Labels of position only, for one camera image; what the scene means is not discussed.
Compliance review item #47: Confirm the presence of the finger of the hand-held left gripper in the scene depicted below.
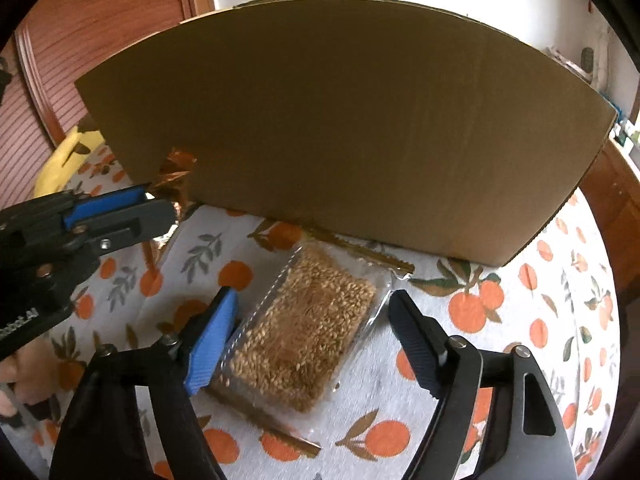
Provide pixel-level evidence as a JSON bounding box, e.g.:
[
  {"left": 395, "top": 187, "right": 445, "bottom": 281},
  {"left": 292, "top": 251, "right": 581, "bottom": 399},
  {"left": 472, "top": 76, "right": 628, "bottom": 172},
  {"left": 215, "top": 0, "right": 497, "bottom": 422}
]
[
  {"left": 75, "top": 198, "right": 177, "bottom": 257},
  {"left": 0, "top": 184, "right": 151, "bottom": 234}
]

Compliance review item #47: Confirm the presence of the row of small desk items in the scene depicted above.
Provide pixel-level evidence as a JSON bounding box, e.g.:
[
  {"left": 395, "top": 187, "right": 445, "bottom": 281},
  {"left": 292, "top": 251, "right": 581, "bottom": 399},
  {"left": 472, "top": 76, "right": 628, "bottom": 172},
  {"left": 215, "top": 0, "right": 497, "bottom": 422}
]
[{"left": 607, "top": 95, "right": 640, "bottom": 153}]

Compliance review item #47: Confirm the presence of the clear grain cake pack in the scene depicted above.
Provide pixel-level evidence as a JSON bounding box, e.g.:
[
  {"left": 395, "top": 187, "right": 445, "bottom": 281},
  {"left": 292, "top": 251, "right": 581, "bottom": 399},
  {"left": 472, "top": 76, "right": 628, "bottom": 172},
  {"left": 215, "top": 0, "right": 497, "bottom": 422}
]
[{"left": 206, "top": 230, "right": 417, "bottom": 457}]

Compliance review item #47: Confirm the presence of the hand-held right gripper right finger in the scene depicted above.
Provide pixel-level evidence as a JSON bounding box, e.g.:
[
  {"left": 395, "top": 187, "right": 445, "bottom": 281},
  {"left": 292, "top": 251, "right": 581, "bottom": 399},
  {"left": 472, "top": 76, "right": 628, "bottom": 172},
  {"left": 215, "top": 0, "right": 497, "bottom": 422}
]
[{"left": 387, "top": 289, "right": 573, "bottom": 480}]

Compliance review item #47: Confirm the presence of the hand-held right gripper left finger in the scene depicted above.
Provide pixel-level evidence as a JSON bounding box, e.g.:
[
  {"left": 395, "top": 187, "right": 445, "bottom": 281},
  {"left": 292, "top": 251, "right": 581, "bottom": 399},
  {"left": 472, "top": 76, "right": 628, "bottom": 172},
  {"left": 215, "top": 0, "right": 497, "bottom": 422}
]
[{"left": 47, "top": 286, "right": 241, "bottom": 480}]

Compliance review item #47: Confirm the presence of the person's left hand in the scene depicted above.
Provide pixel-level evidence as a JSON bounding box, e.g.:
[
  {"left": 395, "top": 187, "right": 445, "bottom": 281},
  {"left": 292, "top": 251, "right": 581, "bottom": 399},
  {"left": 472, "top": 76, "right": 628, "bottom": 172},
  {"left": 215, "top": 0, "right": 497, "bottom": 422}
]
[{"left": 0, "top": 346, "right": 50, "bottom": 418}]

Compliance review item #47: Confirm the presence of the brown cardboard box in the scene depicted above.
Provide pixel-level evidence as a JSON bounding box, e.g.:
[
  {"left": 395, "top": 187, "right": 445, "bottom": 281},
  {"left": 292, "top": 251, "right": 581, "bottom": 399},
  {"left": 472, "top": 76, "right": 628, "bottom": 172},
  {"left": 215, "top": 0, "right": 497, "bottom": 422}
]
[{"left": 74, "top": 0, "right": 617, "bottom": 267}]

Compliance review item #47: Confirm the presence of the wooden wardrobe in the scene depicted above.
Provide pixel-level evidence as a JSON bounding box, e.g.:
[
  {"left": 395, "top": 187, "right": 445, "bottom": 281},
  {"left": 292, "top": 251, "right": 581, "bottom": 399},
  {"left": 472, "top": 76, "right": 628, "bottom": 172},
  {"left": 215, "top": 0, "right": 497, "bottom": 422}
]
[{"left": 0, "top": 0, "right": 216, "bottom": 181}]

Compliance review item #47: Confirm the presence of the pale patterned curtain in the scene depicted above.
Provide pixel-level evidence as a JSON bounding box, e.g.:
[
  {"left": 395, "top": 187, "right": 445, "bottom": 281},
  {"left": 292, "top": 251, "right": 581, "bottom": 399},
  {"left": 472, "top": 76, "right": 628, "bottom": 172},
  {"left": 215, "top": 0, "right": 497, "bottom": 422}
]
[{"left": 595, "top": 25, "right": 616, "bottom": 101}]

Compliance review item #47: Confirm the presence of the golden crinkly snack wrapper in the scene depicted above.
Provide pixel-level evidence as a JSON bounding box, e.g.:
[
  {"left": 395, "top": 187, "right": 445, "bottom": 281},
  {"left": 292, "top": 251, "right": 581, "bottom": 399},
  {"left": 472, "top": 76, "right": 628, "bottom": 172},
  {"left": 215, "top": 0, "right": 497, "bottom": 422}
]
[{"left": 149, "top": 147, "right": 202, "bottom": 253}]

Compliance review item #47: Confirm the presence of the orange fruit print tablecloth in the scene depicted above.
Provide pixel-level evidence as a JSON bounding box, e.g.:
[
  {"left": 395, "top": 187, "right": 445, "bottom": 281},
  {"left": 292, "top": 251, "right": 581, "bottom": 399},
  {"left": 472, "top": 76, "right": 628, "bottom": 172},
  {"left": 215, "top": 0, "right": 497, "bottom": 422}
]
[{"left": 0, "top": 140, "right": 621, "bottom": 480}]

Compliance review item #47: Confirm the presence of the wooden cabinet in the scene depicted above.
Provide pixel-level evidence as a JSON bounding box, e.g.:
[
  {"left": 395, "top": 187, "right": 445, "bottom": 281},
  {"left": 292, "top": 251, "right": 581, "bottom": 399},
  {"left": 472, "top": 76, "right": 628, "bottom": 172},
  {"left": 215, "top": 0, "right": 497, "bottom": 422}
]
[{"left": 575, "top": 137, "right": 640, "bottom": 311}]

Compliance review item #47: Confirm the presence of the yellow cushion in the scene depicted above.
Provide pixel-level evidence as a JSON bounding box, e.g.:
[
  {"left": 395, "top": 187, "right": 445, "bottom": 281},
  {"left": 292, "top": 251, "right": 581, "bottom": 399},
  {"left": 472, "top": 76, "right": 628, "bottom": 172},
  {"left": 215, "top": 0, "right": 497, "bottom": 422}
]
[{"left": 32, "top": 125, "right": 108, "bottom": 198}]

